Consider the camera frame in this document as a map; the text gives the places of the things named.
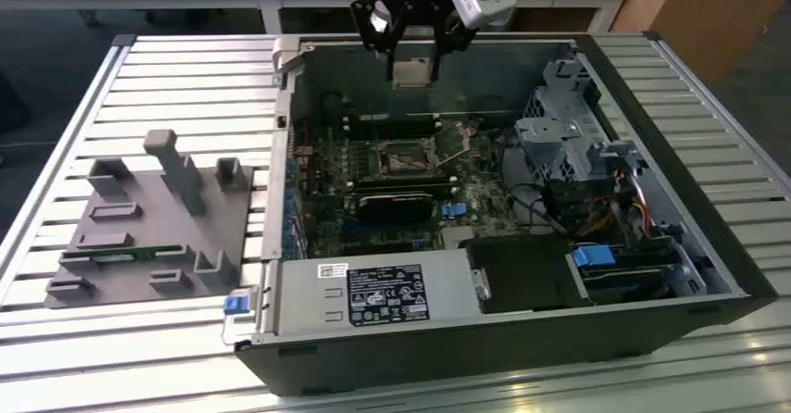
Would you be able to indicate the black open PC case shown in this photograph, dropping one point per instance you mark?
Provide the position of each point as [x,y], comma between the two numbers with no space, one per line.
[432,362]

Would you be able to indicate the blue disk carrier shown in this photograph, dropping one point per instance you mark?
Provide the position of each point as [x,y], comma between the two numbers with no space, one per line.
[592,256]

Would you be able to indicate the black RAM stick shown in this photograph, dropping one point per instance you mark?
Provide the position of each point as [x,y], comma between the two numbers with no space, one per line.
[402,190]
[402,181]

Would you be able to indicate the black graphics card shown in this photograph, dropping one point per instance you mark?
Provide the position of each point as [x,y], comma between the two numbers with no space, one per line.
[395,209]

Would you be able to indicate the black expansion slot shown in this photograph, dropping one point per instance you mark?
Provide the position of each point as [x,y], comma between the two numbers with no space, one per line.
[383,247]

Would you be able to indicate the wooden cabinet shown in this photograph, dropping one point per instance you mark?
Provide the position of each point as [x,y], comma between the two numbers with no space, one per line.
[711,15]

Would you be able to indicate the blue case latch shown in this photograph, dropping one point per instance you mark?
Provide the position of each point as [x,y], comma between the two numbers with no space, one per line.
[236,305]

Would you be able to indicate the small blue board connector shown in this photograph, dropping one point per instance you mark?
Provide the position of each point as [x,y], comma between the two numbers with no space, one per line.
[452,210]

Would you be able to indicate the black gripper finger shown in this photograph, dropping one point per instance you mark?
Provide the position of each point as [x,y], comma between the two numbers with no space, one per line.
[450,28]
[376,38]

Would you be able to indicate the silver metal drive cage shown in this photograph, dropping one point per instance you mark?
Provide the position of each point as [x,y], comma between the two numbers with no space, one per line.
[556,153]

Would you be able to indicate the small square silver CPU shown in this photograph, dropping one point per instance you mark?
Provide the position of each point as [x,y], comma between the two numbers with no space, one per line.
[412,75]

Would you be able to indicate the small silver finned heatsink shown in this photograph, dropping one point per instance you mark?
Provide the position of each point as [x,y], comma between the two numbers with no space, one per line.
[459,237]

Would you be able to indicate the black plastic drive cover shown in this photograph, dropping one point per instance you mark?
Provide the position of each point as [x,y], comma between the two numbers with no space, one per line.
[526,274]

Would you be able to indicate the grey-blue plastic bracket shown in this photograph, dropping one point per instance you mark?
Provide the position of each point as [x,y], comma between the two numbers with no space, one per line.
[611,151]

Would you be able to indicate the black RAM slot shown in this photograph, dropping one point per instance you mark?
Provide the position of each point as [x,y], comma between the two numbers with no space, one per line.
[395,131]
[395,120]

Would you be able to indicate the grey parts rack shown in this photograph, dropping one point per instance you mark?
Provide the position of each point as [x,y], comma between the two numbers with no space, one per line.
[160,228]

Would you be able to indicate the grey power supply with label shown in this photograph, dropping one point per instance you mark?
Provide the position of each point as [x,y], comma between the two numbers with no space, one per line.
[296,302]

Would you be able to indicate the green RAM stick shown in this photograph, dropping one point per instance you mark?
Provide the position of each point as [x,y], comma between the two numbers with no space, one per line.
[139,252]

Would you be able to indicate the green motherboard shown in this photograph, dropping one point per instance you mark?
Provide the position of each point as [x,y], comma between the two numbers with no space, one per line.
[488,200]

